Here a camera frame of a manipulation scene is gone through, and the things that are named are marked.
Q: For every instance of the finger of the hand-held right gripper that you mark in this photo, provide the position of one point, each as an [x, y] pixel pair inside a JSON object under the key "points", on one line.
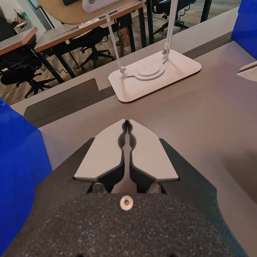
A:
{"points": [[251, 75], [251, 67]]}

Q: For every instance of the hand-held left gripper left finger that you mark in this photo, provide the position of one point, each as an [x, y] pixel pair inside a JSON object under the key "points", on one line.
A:
{"points": [[100, 154]]}

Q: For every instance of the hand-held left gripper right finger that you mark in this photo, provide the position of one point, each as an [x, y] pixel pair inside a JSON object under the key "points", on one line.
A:
{"points": [[154, 156]]}

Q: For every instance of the blue plastic bin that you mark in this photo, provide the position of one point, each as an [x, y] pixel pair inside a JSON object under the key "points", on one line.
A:
{"points": [[18, 160], [247, 30]]}

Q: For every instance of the black office chair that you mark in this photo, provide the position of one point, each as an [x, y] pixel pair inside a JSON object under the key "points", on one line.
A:
{"points": [[170, 8], [18, 76], [92, 46]]}

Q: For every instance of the wooden top desk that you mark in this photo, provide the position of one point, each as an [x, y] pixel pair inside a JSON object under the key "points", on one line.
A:
{"points": [[18, 40], [60, 38]]}

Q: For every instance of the small cluttered shelf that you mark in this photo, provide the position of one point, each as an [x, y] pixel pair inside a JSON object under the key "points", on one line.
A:
{"points": [[22, 20]]}

